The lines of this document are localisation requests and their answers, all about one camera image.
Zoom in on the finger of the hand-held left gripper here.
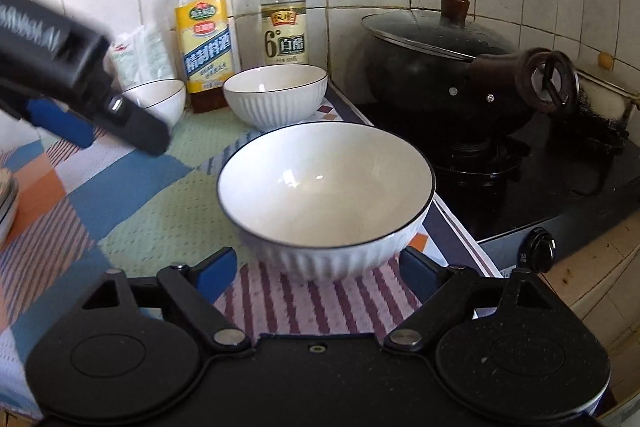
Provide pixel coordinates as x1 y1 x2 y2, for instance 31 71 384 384
97 87 172 156
10 98 96 149

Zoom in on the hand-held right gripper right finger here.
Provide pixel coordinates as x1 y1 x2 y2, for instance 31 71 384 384
382 246 559 351

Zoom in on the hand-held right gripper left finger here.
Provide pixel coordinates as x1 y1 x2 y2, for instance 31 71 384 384
80 246 253 351

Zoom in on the white ribbed bowl black rim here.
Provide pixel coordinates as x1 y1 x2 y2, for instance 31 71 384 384
120 79 187 130
222 64 329 132
216 122 436 283

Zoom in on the white plate black rim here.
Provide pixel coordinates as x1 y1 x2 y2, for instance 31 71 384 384
0 189 22 244

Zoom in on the patchwork table cloth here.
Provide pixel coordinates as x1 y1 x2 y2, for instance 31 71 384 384
0 82 496 408

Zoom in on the white powder bag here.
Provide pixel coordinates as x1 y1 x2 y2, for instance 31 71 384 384
107 24 178 92

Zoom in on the cooking wine bottle yellow label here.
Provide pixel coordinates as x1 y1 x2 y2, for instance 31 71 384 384
172 0 233 115

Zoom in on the black gas stove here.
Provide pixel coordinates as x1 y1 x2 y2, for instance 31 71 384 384
345 92 640 274

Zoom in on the clear vinegar bottle yellow cap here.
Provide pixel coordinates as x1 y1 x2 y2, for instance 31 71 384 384
260 0 311 68

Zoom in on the glass wok lid wooden knob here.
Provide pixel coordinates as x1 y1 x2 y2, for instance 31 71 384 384
361 0 516 60

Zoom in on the white enamel pot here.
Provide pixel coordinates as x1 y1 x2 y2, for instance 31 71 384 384
575 52 640 124

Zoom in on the black wok wooden handle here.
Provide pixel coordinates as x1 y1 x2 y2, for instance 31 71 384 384
357 32 582 144

